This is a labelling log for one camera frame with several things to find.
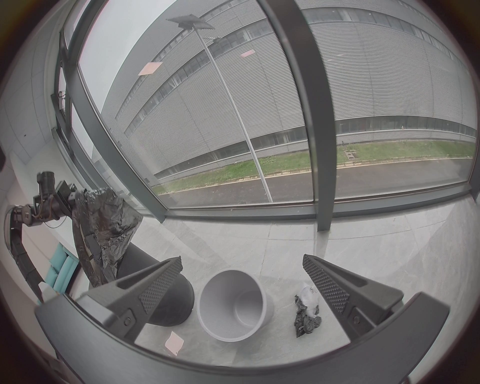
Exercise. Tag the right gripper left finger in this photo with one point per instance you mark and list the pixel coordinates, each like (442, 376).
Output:
(150, 288)

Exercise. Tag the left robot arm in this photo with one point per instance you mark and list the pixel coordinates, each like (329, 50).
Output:
(47, 210)

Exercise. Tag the black plastic bag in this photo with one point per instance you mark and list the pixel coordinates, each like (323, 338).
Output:
(108, 217)

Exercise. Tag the white trash bin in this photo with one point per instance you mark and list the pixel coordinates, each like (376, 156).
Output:
(228, 300)

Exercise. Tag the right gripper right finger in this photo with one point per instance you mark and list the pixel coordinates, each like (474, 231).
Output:
(345, 292)

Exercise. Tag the window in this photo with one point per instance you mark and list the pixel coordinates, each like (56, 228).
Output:
(318, 112)

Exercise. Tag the crumpled black plastic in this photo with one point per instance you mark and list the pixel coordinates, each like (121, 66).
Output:
(305, 324)

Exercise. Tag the crumpled clear wrapper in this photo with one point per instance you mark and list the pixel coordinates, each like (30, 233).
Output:
(310, 300)

